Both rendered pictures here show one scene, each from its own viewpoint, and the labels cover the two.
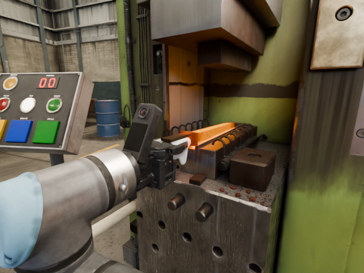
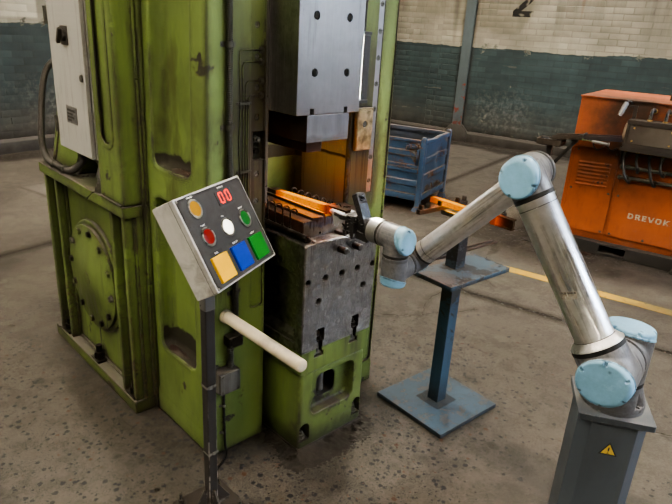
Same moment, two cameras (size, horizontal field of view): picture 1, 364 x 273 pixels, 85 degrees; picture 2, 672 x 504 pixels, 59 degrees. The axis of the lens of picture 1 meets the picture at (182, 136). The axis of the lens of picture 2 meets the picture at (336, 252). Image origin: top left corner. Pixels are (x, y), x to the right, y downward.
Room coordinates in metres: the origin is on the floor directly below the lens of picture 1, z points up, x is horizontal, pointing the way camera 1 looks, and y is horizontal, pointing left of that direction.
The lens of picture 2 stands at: (0.03, 2.07, 1.66)
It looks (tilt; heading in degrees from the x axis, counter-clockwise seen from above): 21 degrees down; 282
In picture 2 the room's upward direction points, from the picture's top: 3 degrees clockwise
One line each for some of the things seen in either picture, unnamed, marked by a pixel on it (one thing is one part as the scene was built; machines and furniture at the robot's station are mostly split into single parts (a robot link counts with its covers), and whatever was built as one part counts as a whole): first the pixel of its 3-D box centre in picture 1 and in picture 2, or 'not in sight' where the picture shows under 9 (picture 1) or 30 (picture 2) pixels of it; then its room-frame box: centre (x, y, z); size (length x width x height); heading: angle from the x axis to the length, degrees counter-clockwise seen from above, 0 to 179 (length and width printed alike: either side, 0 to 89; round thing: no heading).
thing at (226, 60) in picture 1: (228, 59); (288, 137); (0.72, -0.16, 1.24); 0.30 x 0.07 x 0.06; 146
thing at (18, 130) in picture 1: (20, 131); (241, 256); (0.64, 0.53, 1.01); 0.07 x 0.05 x 0.07; 81
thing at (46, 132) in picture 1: (47, 132); (257, 245); (0.63, 0.43, 1.01); 0.07 x 0.05 x 0.07; 81
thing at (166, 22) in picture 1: (218, 33); (290, 118); (0.70, -0.12, 1.32); 0.42 x 0.20 x 0.10; 146
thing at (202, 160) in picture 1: (214, 141); (288, 210); (0.70, -0.12, 0.96); 0.42 x 0.20 x 0.09; 146
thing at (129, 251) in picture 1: (134, 252); (226, 378); (0.82, 0.24, 0.36); 0.09 x 0.07 x 0.12; 56
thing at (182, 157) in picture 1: (182, 151); not in sight; (0.45, 0.00, 1.00); 0.09 x 0.03 x 0.06; 143
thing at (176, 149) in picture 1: (172, 148); not in sight; (0.41, 0.02, 1.02); 0.09 x 0.05 x 0.02; 143
